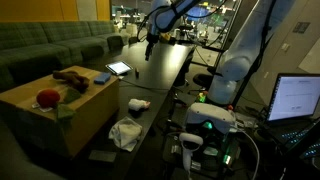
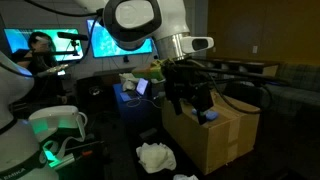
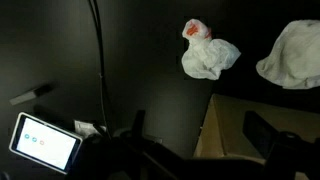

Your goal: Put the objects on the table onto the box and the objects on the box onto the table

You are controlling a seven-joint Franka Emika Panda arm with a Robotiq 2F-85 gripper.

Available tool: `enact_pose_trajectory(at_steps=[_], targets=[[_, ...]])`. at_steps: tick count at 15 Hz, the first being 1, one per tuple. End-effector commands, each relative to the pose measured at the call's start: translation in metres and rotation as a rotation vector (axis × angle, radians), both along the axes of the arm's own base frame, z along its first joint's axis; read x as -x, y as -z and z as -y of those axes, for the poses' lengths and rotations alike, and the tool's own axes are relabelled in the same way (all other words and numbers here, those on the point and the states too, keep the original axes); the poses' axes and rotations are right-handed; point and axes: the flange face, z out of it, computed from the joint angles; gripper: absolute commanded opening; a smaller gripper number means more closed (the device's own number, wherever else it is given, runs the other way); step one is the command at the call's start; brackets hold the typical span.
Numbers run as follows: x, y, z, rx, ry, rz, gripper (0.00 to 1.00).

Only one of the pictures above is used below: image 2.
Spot dark low cabinet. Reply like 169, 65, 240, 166
75, 68, 134, 113

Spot white towel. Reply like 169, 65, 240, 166
135, 142, 178, 174

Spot white crumpled bag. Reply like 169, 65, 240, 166
119, 72, 139, 92

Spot blue side table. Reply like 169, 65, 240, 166
112, 83, 164, 128

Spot large cardboard box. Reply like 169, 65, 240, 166
162, 89, 262, 176

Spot dark low shelf unit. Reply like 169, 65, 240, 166
188, 56, 280, 78

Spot seated person dark clothes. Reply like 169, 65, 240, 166
11, 31, 68, 108

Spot green plaid sofa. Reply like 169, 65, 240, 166
259, 63, 320, 116

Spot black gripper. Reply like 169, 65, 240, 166
164, 62, 214, 126

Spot black device green lights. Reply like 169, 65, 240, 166
39, 133, 105, 171

